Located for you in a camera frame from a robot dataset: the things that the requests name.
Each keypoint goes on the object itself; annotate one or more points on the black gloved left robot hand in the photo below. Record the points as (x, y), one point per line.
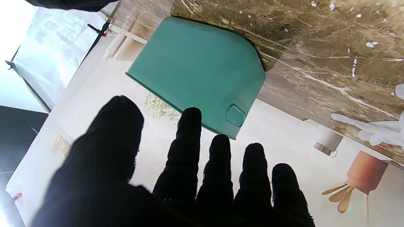
(101, 176)

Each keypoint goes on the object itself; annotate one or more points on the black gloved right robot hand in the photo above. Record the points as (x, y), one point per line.
(72, 4)

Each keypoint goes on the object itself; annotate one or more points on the teal plastic basket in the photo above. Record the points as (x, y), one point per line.
(195, 69)

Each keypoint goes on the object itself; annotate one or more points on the black clamp stand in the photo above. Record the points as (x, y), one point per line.
(99, 31)

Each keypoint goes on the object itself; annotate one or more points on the grey mug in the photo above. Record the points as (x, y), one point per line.
(328, 145)

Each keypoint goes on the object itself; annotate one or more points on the terracotta utensil pot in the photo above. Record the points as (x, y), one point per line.
(366, 171)

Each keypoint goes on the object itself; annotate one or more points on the translucent white disposable glove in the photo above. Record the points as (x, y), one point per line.
(378, 132)

